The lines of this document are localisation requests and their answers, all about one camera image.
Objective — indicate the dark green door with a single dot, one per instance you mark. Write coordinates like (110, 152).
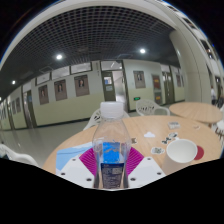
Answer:
(108, 93)

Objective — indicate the round wooden side table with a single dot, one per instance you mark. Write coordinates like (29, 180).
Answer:
(196, 111)

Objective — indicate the flat round red coaster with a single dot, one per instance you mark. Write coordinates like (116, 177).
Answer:
(200, 153)

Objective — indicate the dark patterned sticker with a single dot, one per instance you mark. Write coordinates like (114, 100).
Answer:
(169, 137)

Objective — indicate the green exit sign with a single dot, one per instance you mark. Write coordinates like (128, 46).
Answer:
(137, 98)

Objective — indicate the small dark sticker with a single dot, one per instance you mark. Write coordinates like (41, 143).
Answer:
(134, 140)

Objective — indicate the ceiling lights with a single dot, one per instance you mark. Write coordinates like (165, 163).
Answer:
(59, 56)

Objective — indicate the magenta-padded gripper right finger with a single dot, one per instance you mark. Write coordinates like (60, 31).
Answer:
(146, 170)

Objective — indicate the red wall notice board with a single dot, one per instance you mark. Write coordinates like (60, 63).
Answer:
(156, 83)

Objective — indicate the white cloud sticker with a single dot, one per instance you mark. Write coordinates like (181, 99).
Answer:
(149, 134)

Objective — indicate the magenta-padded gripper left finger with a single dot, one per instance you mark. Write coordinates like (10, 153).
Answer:
(75, 170)

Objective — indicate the white chair with wooden legs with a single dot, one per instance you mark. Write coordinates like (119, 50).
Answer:
(220, 131)

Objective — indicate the white paper cup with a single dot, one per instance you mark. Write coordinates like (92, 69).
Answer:
(180, 153)

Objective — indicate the clear plastic water bottle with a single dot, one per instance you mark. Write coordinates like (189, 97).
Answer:
(111, 140)

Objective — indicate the blue printed paper sheet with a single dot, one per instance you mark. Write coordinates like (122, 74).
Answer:
(66, 155)

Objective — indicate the person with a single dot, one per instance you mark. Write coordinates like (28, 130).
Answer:
(213, 95)

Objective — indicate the small printed card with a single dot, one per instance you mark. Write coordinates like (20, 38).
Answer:
(173, 125)

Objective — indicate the framed wall portraits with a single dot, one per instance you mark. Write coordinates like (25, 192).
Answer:
(81, 85)

